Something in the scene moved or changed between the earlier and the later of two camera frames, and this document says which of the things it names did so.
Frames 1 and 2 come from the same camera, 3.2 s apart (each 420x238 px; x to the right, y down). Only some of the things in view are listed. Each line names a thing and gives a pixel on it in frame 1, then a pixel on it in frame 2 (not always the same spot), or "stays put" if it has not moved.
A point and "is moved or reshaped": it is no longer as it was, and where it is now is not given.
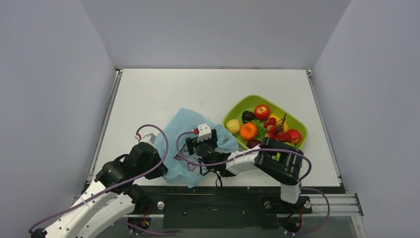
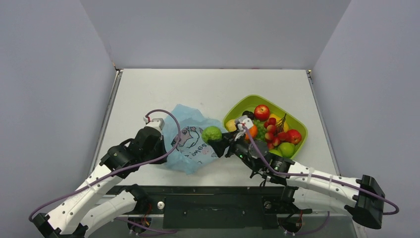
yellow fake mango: [280, 121] stays put
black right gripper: [190, 146] to [230, 144]
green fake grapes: [261, 130] stays put
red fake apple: [261, 112] stays put
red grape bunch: [275, 129] stays put
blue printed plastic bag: [182, 167] is moved or reshaped
